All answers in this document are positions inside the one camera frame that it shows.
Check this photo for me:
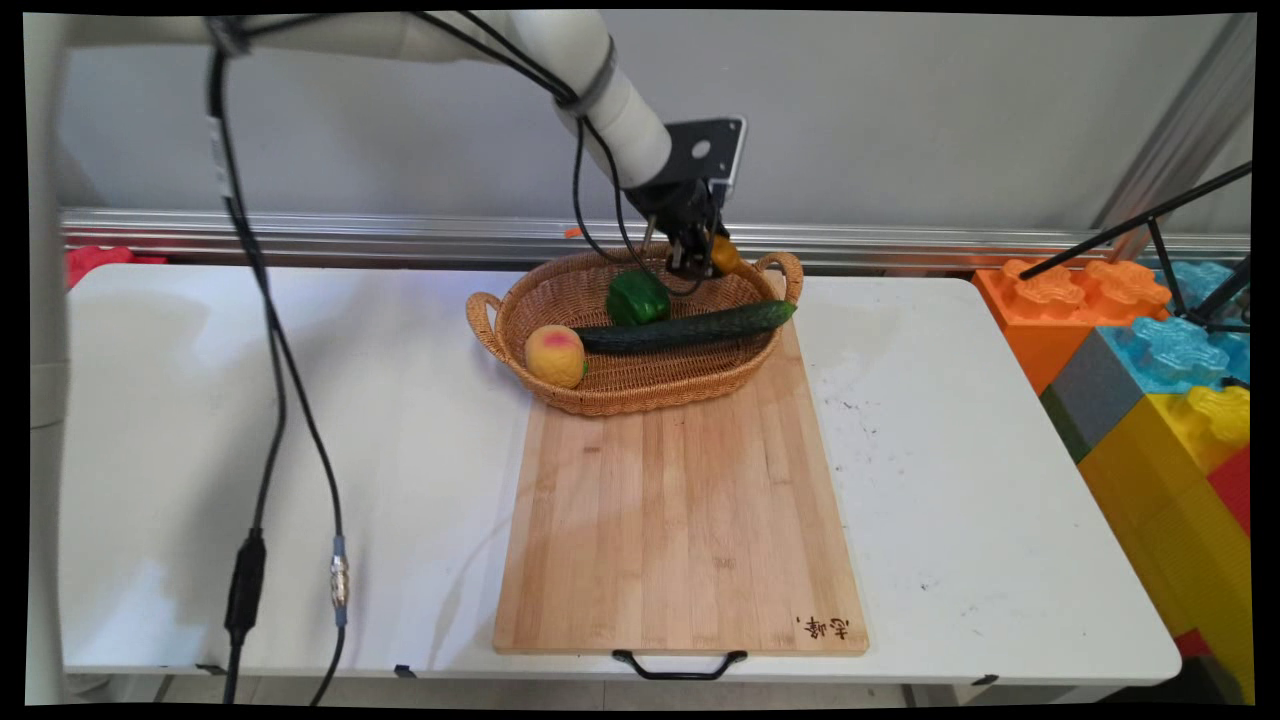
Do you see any thick black cable, black connector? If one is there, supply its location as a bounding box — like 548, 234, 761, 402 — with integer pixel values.
204, 18, 289, 706

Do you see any dark green cucumber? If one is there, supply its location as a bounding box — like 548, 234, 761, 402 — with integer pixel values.
574, 300, 799, 356

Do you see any aluminium rail along wall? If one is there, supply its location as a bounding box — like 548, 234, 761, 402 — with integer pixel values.
60, 206, 1252, 272

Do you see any black cable with silver connector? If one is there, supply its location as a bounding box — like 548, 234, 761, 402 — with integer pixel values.
206, 50, 351, 706

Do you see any yellow giant building block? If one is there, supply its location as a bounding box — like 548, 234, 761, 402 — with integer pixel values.
1077, 384, 1255, 703

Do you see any orange giant building block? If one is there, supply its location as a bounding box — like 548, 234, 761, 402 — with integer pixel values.
972, 258, 1172, 397

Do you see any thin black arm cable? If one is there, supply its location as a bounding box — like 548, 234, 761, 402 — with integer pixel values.
408, 11, 704, 298

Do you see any yellow-pink peach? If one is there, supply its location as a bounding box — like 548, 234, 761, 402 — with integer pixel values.
524, 324, 589, 390

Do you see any black tripod stand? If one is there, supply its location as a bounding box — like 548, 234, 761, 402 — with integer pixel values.
1017, 161, 1254, 336

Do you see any blue giant building block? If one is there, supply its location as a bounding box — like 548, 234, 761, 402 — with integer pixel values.
1096, 261, 1252, 396

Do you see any wooden cutting board, black handle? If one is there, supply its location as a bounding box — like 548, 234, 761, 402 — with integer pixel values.
493, 322, 870, 682

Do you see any slanted aluminium frame post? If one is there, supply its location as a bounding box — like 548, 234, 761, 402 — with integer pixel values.
1090, 14, 1257, 263

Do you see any grey giant building block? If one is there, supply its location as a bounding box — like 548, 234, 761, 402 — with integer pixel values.
1039, 329, 1147, 464

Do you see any woven wicker basket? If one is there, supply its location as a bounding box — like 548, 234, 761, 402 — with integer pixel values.
465, 243, 805, 418

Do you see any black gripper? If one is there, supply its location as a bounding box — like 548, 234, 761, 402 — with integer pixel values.
627, 177, 727, 281

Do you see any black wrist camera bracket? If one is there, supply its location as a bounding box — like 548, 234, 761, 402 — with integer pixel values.
658, 116, 749, 193

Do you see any green bell pepper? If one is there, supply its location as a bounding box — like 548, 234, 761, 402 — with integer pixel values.
606, 269, 672, 328

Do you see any red toy brick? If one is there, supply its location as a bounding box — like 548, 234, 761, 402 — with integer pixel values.
65, 244, 168, 292

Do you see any red giant building block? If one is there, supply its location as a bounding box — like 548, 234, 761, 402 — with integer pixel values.
1205, 446, 1252, 541

